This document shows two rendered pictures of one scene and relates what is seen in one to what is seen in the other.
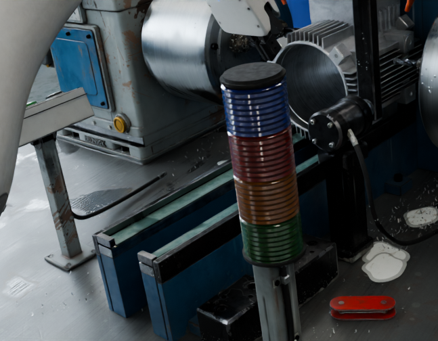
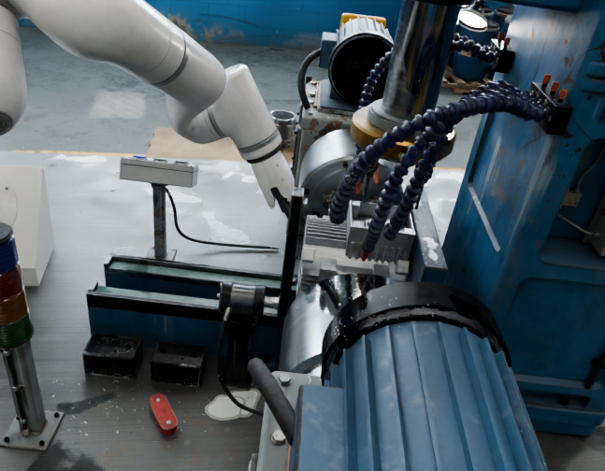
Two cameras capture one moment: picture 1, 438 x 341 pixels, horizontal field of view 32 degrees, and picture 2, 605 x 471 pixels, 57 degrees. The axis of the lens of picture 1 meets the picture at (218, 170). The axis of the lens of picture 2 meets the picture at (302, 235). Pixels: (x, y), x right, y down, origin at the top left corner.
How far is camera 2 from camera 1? 0.93 m
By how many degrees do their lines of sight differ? 36
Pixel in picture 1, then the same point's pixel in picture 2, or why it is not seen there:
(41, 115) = (154, 169)
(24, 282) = (124, 251)
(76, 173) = (255, 210)
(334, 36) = (320, 239)
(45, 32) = not seen: outside the picture
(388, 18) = (388, 255)
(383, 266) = (224, 406)
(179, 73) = not seen: hidden behind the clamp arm
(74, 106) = (180, 176)
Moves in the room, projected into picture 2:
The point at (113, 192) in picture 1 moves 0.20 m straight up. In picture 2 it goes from (242, 236) to (247, 174)
